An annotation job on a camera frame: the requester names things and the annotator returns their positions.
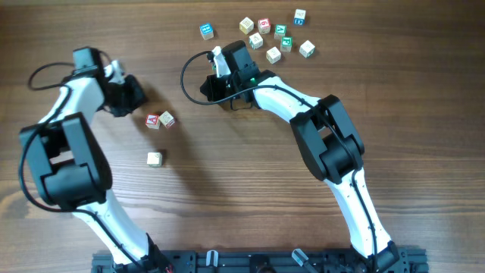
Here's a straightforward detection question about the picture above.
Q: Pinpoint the red letter A block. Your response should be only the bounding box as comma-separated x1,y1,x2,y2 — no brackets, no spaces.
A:
145,114,161,130

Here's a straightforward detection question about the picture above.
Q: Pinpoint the wooden block red picture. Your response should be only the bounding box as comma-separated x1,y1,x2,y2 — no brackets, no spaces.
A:
159,111,176,128

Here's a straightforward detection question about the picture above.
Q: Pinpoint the plain yellow picture block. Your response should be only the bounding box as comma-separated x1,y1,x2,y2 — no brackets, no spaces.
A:
146,152,163,168

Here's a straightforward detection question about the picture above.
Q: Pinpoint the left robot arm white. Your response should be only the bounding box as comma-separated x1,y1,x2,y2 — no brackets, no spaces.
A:
18,47,174,272

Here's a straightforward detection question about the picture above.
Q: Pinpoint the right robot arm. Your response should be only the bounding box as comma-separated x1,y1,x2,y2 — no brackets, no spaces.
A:
200,40,399,272

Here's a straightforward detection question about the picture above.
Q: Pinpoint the wooden block yellow green picture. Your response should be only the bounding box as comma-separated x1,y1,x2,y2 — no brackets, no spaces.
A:
266,46,282,64

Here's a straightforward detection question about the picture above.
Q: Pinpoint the wooden block green side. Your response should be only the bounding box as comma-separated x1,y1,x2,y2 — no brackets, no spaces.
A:
249,33,264,50

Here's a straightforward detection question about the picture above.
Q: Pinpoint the green letter F block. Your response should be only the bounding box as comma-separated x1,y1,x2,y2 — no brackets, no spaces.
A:
280,36,293,52

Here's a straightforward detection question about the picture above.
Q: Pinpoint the red number 9 block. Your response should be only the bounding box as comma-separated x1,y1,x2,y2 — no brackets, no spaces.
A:
258,18,271,35

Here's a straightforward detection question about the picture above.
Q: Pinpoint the blue top wooden block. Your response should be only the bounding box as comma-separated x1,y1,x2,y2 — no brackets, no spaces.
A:
199,23,214,40

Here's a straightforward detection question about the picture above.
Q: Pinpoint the green letter V block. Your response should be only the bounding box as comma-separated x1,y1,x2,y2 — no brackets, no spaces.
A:
274,24,287,40

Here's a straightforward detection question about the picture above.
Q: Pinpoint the wooden block right end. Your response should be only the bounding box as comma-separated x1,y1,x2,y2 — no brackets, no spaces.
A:
299,40,315,58

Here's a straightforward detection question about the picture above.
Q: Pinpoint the wooden block blue C side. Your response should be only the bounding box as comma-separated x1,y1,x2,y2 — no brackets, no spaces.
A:
293,9,306,26

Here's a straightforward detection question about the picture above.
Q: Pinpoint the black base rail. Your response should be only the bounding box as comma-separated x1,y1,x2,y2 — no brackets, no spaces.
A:
90,248,430,273

